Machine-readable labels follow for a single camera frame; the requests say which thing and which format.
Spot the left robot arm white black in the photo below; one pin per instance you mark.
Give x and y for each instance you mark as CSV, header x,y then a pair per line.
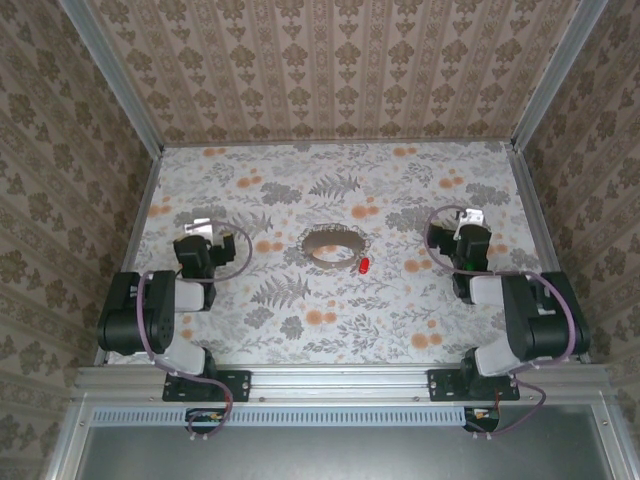
x,y
155,320

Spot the grey metal panel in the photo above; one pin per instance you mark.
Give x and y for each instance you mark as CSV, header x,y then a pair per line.
x,y
340,455

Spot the aluminium mounting rail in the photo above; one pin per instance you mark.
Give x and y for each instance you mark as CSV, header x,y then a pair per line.
x,y
340,382

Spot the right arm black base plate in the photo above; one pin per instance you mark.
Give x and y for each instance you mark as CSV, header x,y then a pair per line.
x,y
442,385

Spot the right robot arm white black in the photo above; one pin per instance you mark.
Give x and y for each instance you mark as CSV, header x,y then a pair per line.
x,y
535,320

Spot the red-capped key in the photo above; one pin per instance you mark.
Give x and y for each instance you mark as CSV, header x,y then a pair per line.
x,y
364,265

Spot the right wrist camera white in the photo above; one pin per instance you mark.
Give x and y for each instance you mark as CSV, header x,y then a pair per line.
x,y
472,216

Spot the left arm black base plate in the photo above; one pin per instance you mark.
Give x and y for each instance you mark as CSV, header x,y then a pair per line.
x,y
235,385

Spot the brown lace wristlet keyring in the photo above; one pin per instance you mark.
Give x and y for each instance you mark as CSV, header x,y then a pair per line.
x,y
320,255

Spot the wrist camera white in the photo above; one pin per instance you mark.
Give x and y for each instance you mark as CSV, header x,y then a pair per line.
x,y
472,216
199,227

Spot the aluminium frame post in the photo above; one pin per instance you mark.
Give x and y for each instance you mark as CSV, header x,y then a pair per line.
x,y
555,75
112,75

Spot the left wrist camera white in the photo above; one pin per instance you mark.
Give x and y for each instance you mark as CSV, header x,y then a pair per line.
x,y
199,227

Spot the floral table cover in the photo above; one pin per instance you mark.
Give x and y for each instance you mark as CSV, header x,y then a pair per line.
x,y
350,330

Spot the aluminium side rail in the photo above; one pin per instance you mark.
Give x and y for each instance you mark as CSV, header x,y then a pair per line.
x,y
542,220
135,240

